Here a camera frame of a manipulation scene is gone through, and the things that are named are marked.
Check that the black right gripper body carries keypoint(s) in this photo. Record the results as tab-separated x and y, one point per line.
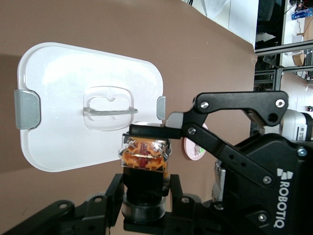
293	195

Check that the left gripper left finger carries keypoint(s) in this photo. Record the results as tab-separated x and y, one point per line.
97	215

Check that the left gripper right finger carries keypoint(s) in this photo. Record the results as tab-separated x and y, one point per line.
190	218

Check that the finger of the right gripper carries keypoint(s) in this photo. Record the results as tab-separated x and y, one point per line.
232	101

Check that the orange push-button switch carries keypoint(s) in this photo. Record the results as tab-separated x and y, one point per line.
144	156

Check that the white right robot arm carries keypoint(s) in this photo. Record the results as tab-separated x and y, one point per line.
300	122

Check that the brown cardboard box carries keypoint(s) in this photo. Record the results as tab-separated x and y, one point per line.
298	59

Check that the white lidded storage box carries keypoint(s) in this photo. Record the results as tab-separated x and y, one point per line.
61	85

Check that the pale pink round plate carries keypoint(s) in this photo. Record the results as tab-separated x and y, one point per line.
189	150

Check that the brown table mat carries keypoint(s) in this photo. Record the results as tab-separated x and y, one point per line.
73	19

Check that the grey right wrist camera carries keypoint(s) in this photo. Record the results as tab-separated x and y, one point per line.
218	181

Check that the green push-button switch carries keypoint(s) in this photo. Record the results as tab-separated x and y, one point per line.
199	149

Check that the aluminium frame structure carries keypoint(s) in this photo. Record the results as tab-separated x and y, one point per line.
281	46

